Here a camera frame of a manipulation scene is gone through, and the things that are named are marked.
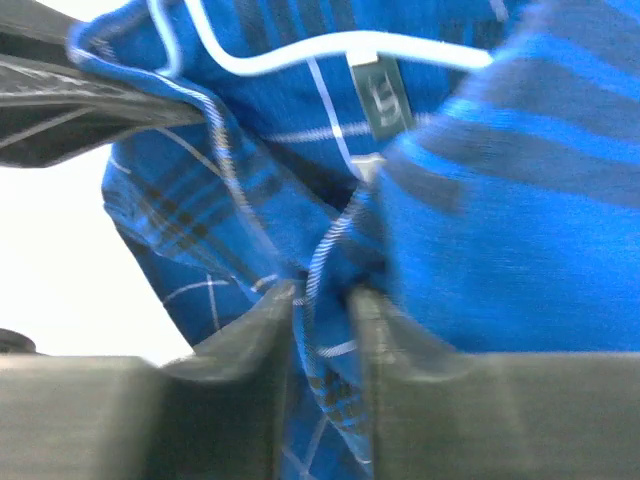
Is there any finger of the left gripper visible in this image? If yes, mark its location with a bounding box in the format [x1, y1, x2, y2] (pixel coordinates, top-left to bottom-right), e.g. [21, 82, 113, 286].
[1, 1, 203, 168]

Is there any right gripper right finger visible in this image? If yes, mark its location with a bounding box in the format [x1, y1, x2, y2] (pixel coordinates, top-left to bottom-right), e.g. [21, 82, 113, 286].
[349, 288, 639, 480]

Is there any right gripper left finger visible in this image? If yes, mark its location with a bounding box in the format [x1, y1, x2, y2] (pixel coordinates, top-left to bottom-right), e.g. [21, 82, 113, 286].
[1, 283, 294, 479]

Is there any blue plaid shirt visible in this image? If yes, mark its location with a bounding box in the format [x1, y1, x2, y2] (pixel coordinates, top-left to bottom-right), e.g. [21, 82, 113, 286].
[68, 1, 639, 479]

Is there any light blue wire hanger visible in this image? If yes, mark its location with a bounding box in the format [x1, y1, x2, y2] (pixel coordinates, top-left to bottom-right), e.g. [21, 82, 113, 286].
[185, 1, 493, 77]

